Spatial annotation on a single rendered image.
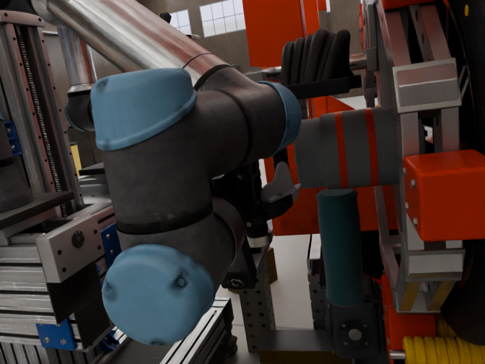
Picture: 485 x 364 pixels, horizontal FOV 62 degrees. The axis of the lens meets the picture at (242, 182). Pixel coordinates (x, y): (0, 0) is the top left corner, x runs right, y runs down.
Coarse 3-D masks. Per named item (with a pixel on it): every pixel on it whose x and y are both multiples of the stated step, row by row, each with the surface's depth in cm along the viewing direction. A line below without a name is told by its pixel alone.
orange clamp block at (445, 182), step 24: (408, 168) 42; (432, 168) 38; (456, 168) 37; (480, 168) 36; (408, 192) 43; (432, 192) 37; (456, 192) 37; (480, 192) 36; (408, 216) 45; (432, 216) 38; (456, 216) 37; (480, 216) 37; (432, 240) 38
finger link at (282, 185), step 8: (280, 168) 53; (288, 168) 54; (280, 176) 53; (288, 176) 54; (272, 184) 52; (280, 184) 53; (288, 184) 55; (296, 184) 58; (264, 192) 51; (272, 192) 52; (280, 192) 53; (288, 192) 54; (296, 192) 55; (264, 200) 52; (272, 200) 52
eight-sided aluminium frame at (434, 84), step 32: (384, 32) 51; (416, 32) 52; (416, 64) 45; (448, 64) 44; (416, 96) 44; (448, 96) 43; (416, 128) 45; (448, 128) 44; (384, 224) 88; (384, 256) 83; (416, 256) 48; (448, 256) 47; (416, 288) 54; (448, 288) 53
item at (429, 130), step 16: (448, 0) 52; (448, 16) 60; (448, 32) 60; (416, 48) 82; (464, 48) 47; (464, 80) 56; (464, 96) 56; (464, 112) 59; (432, 128) 76; (464, 128) 61; (432, 144) 91; (464, 144) 57; (480, 144) 45; (464, 240) 66; (464, 272) 56
